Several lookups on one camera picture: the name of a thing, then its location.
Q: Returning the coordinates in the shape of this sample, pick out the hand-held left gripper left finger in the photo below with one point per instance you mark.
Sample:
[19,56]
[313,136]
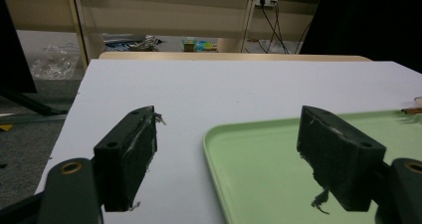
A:
[122,157]

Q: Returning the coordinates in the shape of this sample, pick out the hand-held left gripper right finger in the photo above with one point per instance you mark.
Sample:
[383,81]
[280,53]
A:
[338,157]

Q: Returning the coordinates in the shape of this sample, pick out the green plastic tray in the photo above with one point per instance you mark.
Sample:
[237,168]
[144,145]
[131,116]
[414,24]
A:
[258,171]

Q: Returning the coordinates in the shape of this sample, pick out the brown wooden chopstick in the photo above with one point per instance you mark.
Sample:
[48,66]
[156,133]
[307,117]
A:
[413,110]

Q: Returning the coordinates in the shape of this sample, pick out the pile of silver and blue packets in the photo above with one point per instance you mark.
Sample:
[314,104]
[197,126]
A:
[132,43]

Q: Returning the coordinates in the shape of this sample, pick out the clear plastic bag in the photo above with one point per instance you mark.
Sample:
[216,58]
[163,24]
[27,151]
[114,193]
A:
[54,63]

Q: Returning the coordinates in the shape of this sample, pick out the yellow floor marker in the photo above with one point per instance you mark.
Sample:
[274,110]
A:
[5,127]

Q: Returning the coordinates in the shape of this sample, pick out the colourful small boxes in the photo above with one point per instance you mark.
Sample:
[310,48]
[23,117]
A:
[198,45]

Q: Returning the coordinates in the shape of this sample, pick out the dark curtain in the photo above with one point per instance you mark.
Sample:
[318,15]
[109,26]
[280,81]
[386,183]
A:
[368,21]

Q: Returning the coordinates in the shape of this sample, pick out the beige wooden table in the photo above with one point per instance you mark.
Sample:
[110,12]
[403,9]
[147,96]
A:
[232,56]

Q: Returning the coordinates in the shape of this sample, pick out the beige desk with legs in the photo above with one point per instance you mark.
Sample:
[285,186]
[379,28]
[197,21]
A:
[166,15]

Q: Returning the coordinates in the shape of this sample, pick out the white wall socket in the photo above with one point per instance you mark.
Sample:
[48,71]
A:
[266,0]

